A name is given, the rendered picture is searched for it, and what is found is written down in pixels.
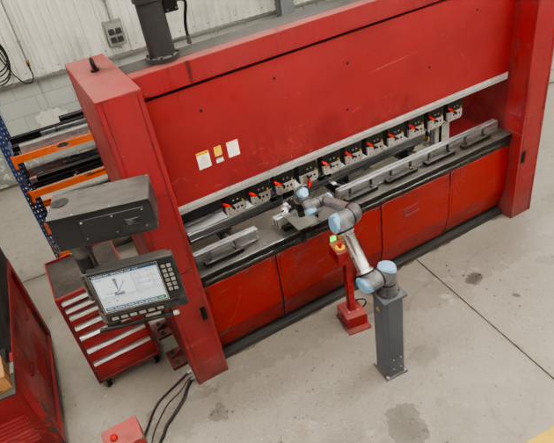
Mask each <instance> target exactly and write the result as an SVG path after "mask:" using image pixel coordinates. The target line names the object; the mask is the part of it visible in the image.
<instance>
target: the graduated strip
mask: <svg viewBox="0 0 554 443"><path fill-rule="evenodd" d="M504 76H508V72H506V73H504V74H502V75H499V76H496V77H494V78H491V79H489V80H487V81H484V82H482V83H480V84H477V85H474V86H472V87H470V88H468V89H465V90H463V91H459V92H457V93H455V94H453V95H450V96H448V97H446V98H443V99H440V100H438V101H436V102H433V103H432V104H429V105H425V106H423V107H421V108H419V109H417V110H414V111H412V112H409V113H407V114H404V115H402V116H399V117H397V118H395V119H393V120H389V121H387V122H384V123H383V124H381V125H378V126H376V127H372V128H370V129H368V130H366V131H363V132H361V133H358V134H355V135H353V136H351V137H348V138H346V139H344V140H342V141H340V142H336V143H333V144H332V145H329V146H327V147H325V148H322V149H319V150H317V151H314V152H312V153H310V154H308V155H306V156H302V157H300V158H297V159H296V160H293V161H291V162H288V163H285V164H283V165H281V166H278V167H276V168H273V169H271V170H270V171H266V172H263V173H261V174H259V175H257V176H255V177H252V178H248V179H246V180H245V181H242V182H240V183H237V184H235V185H232V186H230V187H227V188H225V189H222V190H221V191H218V192H215V193H212V194H210V195H208V196H206V197H204V198H201V199H199V200H196V201H193V202H191V203H189V204H186V205H184V206H182V207H179V212H180V211H183V210H185V209H187V208H189V207H193V206H195V205H197V204H200V203H201V202H204V201H206V200H210V199H212V198H214V197H216V196H218V195H221V194H223V193H226V192H228V191H231V190H233V189H236V188H238V187H239V186H242V185H246V184H248V183H251V182H252V181H254V180H257V179H259V178H263V177H264V176H267V175H269V174H272V173H274V172H276V171H279V170H282V169H284V168H286V167H289V166H290V165H293V164H295V163H299V162H301V161H303V160H305V159H307V158H310V157H312V156H315V155H317V154H320V153H322V152H325V151H326V150H329V149H332V148H335V147H337V146H339V145H341V144H343V143H346V142H350V141H351V140H353V139H356V138H358V137H361V136H363V135H365V134H368V133H371V132H373V131H375V130H377V129H379V128H382V127H385V126H388V125H389V124H392V123H394V122H396V121H399V120H402V119H404V118H407V117H409V116H411V115H413V114H415V113H419V112H421V111H424V110H426V109H428V108H430V107H432V106H435V105H438V104H440V103H442V102H445V101H447V100H450V99H452V98H455V97H457V96H460V95H462V94H464V93H466V92H468V91H472V90H474V89H476V88H478V87H481V86H483V85H485V84H488V83H491V82H493V81H496V80H498V79H500V78H502V77H504Z"/></svg>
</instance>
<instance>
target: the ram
mask: <svg viewBox="0 0 554 443"><path fill-rule="evenodd" d="M515 1H516V0H440V1H438V2H435V3H432V4H428V5H425V6H422V7H419V8H416V9H414V10H411V11H407V12H404V13H401V14H398V15H396V16H393V17H390V18H386V19H383V20H380V21H377V22H375V23H373V24H370V25H365V26H363V27H360V28H357V29H354V30H352V31H349V32H346V33H342V34H339V35H336V36H333V37H331V38H328V39H325V40H320V41H318V42H315V43H312V44H309V45H307V46H304V47H299V48H297V49H294V50H291V51H288V52H286V53H282V54H279V55H276V56H274V57H271V58H268V59H265V60H263V61H260V62H255V63H253V64H250V65H247V66H244V67H242V68H239V69H234V70H232V71H229V72H226V73H223V74H221V75H218V76H213V77H210V78H208V79H205V80H202V81H199V82H197V83H194V84H189V85H187V86H184V87H182V88H179V89H176V90H174V91H169V92H166V93H164V94H161V95H158V96H155V97H153V98H148V99H145V100H144V101H145V104H146V107H147V110H148V113H149V117H150V121H151V124H152V126H153V129H154V132H155V135H156V138H157V143H158V146H159V148H160V152H161V155H162V158H163V160H164V166H165V169H166V171H167V174H168V177H169V180H170V183H171V188H172V190H173V193H174V197H175V200H176V202H177V205H178V207H182V206H184V205H186V204H189V203H191V202H193V201H196V200H199V199H201V198H204V197H206V196H208V195H210V194H212V193H215V192H218V191H221V190H222V189H225V188H227V187H230V186H232V185H235V184H237V183H240V182H242V181H245V180H246V179H248V178H252V177H255V176H257V175H259V174H261V173H263V172H266V171H270V170H271V169H273V168H276V167H278V166H281V165H283V164H285V163H288V162H291V161H293V160H296V159H297V158H300V157H302V156H306V155H308V154H310V153H312V152H314V151H317V150H319V149H322V148H325V147H327V146H329V145H332V144H333V143H336V142H340V141H342V140H344V139H346V138H348V137H351V136H353V135H355V134H358V133H361V132H363V131H366V130H368V129H370V128H372V127H376V126H378V125H381V124H383V123H384V122H387V121H389V120H393V119H395V118H397V117H399V116H402V115H404V114H407V113H409V112H412V111H414V110H417V109H419V108H421V107H423V106H425V105H429V104H432V103H433V102H436V101H438V100H440V99H443V98H446V97H448V96H450V95H453V94H455V93H457V92H459V91H463V90H465V89H468V88H470V87H472V86H474V85H477V84H480V83H482V82H484V81H487V80H489V79H491V78H494V77H496V76H499V75H502V74H504V73H506V72H508V67H509V58H510V50H511V42H512V33H513V25H514V9H515ZM506 79H507V76H504V77H502V78H500V79H498V80H496V81H493V82H491V83H488V84H485V85H483V86H481V87H478V88H476V89H474V90H472V91H468V92H466V93H464V94H462V95H460V96H457V97H455V98H452V99H450V100H447V101H445V102H442V103H440V104H438V105H435V106H432V107H430V108H428V109H426V110H424V111H421V112H419V113H415V114H413V115H411V116H409V117H407V118H404V119H402V120H399V121H396V122H394V123H392V124H389V125H388V126H385V127H382V128H379V129H377V130H375V131H373V132H371V133H368V134H365V135H363V136H361V137H358V138H356V139H353V140H351V141H350V142H346V143H343V144H341V145H339V146H337V147H335V148H332V149H329V150H326V151H325V152H322V153H320V154H317V155H315V156H312V157H310V158H307V159H305V160H303V161H301V162H299V163H295V164H293V165H290V166H289V167H286V168H284V169H282V170H279V171H276V172H274V173H272V174H269V175H267V176H264V177H263V178H259V179H257V180H254V181H252V182H251V183H248V184H246V185H242V186H239V187H238V188H236V189H233V190H231V191H228V192H226V193H223V194H221V195H218V196H216V197H214V198H212V199H210V200H206V201H204V202H201V203H200V204H197V205H195V206H193V207H189V208H187V209H185V210H183V211H180V212H179V213H180V215H182V214H185V213H188V212H190V211H192V210H194V209H196V208H199V207H202V206H205V205H207V204H209V203H211V202H213V201H216V200H219V199H221V198H223V197H226V196H228V195H230V194H232V193H234V192H238V191H240V190H243V189H245V188H247V187H249V186H251V185H255V184H257V183H259V182H261V181H264V180H266V179H268V178H271V177H274V176H276V175H278V174H281V173H282V172H285V171H288V170H291V169H293V168H295V167H297V166H299V165H302V164H304V163H307V162H309V161H312V160H314V159H316V158H319V157H321V156H324V155H326V154H329V153H331V152H333V151H335V150H337V149H341V148H344V147H345V146H347V145H350V144H352V143H354V142H357V141H360V140H362V139H364V138H367V137H369V136H371V135H373V134H377V133H379V132H382V131H383V130H385V129H388V128H390V127H394V126H395V125H398V124H400V123H402V122H405V121H407V120H410V119H412V118H415V117H417V116H420V115H421V114H423V113H427V112H430V111H432V110H433V109H436V108H438V107H440V106H443V105H446V104H448V103H450V102H453V101H455V100H458V99H459V98H463V97H465V96H468V95H470V94H471V93H474V92H476V91H480V90H482V89H484V88H486V87H488V86H491V85H493V84H496V83H498V82H501V81H503V80H506ZM236 139H237V141H238V145H239V149H240V154H239V155H237V156H233V157H231V158H229V155H228V150H227V147H226V142H230V141H233V140H236ZM219 145H221V149H222V155H219V156H215V152H214V147H216V146H219ZM206 150H208V153H209V156H210V160H211V164H212V165H211V166H209V167H207V168H204V169H202V170H200V167H199V165H198V161H197V157H196V154H199V153H200V152H203V151H206ZM221 156H223V160H224V161H222V162H220V163H218V162H217V161H216V158H218V157H221Z"/></svg>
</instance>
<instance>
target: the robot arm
mask: <svg viewBox="0 0 554 443"><path fill-rule="evenodd" d="M292 196H293V197H291V198H289V199H288V204H289V205H290V207H289V206H288V205H287V209H288V213H289V214H291V213H292V211H294V210H296V211H297V213H298V216H299V217H301V218H302V217H304V216H305V213H304V211H305V212H306V214H307V215H308V216H312V215H313V214H315V213H316V212H317V209H319V208H320V207H323V206H326V207H329V208H332V209H334V210H337V211H338V212H337V213H334V214H333V215H331V216H330V217H329V221H328V222H329V227H330V229H331V231H332V233H334V234H337V235H338V236H340V237H341V239H342V241H343V243H344V245H345V246H346V249H347V251H348V253H349V255H350V258H351V259H352V261H353V263H354V266H355V268H356V270H357V274H356V276H357V278H358V279H357V280H356V284H357V286H358V288H359V289H360V290H361V291H362V292H363V293H365V294H370V293H372V292H374V291H375V290H376V294H377V295H378V296H379V297H380V298H382V299H385V300H390V299H394V298H396V297H397V296H398V295H399V293H400V288H399V285H398V283H397V268H396V265H395V264H394V263H393V262H391V261H387V260H383V261H380V262H379V263H378V264H377V268H376V269H374V267H372V266H370V265H369V263H368V261H367V259H366V257H365V255H364V253H363V250H362V248H361V246H360V244H359V242H358V240H357V238H356V236H355V233H354V224H355V223H357V222H358V221H359V220H360V219H361V216H362V211H361V208H360V207H359V206H358V205H357V204H355V203H353V202H349V203H348V202H345V201H343V200H339V199H336V198H333V197H332V195H331V194H330V193H329V192H327V193H324V194H322V195H320V196H318V197H316V198H315V199H313V200H311V199H310V197H309V191H308V190H307V189H306V188H304V187H302V188H300V189H299V190H298V191H297V192H296V193H295V194H293V195H292Z"/></svg>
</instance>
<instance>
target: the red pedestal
mask: <svg viewBox="0 0 554 443"><path fill-rule="evenodd" d="M100 435H101V438H102V440H103V443H148V442H147V440H146V438H145V436H144V433H143V430H142V428H141V426H140V424H139V422H138V420H137V418H136V416H135V415H134V416H132V417H131V418H128V419H126V420H125V421H123V422H121V423H119V424H117V425H115V426H113V427H112V428H110V429H108V430H106V431H104V432H102V433H100Z"/></svg>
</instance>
